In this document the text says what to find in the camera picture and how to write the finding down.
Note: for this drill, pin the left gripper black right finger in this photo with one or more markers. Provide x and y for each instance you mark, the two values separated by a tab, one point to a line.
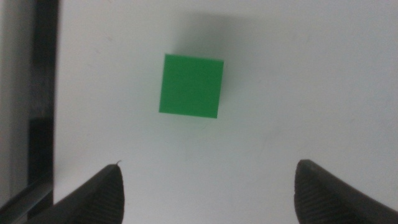
323	199

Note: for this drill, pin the green cube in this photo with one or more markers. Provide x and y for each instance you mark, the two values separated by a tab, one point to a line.
190	86

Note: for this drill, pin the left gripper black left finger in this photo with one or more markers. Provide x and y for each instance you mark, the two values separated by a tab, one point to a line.
96	199

